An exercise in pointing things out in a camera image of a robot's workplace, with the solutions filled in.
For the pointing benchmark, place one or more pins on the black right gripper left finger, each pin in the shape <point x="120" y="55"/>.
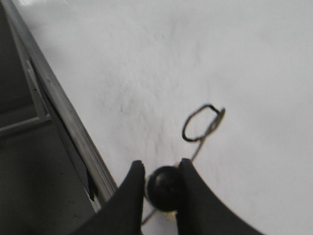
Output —
<point x="122" y="214"/>

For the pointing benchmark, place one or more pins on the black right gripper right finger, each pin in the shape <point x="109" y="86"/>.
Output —
<point x="202" y="212"/>

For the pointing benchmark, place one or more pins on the white whiteboard marker pen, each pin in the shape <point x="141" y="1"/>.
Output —
<point x="164" y="188"/>

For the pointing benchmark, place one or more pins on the white whiteboard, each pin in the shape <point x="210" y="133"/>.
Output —
<point x="134" y="70"/>

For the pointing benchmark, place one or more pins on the grey metal stand frame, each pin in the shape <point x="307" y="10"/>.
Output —
<point x="40" y="191"/>

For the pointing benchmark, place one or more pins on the aluminium whiteboard frame rail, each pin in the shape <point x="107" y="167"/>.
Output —
<point x="82" y="140"/>

